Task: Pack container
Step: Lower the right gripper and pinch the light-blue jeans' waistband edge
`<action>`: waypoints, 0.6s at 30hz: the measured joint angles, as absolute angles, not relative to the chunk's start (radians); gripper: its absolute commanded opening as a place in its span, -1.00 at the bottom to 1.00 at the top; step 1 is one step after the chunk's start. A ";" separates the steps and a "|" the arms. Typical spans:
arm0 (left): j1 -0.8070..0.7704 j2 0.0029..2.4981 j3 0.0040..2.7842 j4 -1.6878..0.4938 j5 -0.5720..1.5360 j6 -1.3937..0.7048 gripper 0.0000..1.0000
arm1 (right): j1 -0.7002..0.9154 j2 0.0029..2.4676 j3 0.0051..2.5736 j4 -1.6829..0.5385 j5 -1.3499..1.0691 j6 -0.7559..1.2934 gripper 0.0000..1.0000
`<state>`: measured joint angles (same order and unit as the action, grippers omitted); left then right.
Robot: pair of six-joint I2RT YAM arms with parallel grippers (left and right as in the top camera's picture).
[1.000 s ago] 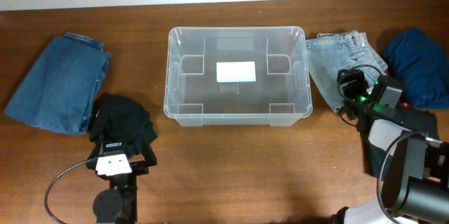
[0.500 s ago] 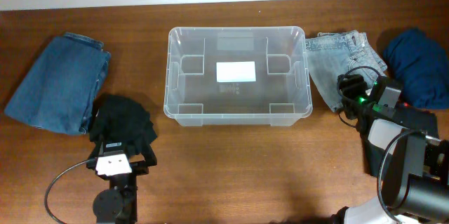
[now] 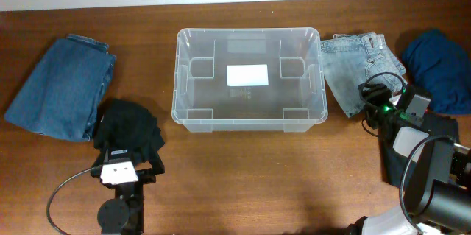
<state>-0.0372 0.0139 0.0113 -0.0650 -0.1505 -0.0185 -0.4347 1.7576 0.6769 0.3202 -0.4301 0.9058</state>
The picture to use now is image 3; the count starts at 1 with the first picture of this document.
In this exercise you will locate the clear plastic storage bin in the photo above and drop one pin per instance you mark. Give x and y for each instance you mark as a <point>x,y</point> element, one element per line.
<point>293,101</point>

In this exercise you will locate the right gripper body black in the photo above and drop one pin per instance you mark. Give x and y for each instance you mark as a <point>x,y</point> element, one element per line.
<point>379,107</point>

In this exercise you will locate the white label in bin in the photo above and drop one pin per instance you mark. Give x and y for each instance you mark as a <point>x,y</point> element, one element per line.
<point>247,75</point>

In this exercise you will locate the black crumpled garment left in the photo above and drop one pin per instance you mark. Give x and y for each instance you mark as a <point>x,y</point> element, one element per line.
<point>128,125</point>

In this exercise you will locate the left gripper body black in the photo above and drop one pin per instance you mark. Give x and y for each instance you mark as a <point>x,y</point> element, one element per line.
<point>146,177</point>

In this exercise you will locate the black folded shirt right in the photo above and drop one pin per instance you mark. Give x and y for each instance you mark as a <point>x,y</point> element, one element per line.
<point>394,163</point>

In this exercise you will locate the navy blue garment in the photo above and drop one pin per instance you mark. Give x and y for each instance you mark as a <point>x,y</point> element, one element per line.
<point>442,67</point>

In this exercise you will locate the light blue jeans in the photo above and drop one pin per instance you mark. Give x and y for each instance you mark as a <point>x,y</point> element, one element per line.
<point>350,60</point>

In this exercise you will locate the folded dark blue jeans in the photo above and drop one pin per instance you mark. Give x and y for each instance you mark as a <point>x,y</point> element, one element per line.
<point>61,96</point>

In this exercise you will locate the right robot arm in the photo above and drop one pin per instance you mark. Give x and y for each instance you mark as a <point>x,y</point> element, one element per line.
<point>434,188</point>

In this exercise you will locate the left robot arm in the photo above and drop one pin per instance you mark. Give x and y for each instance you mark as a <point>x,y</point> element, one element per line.
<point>124,214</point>

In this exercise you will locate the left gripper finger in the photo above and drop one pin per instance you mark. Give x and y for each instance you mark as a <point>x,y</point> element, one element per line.
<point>101,159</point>
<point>155,161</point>

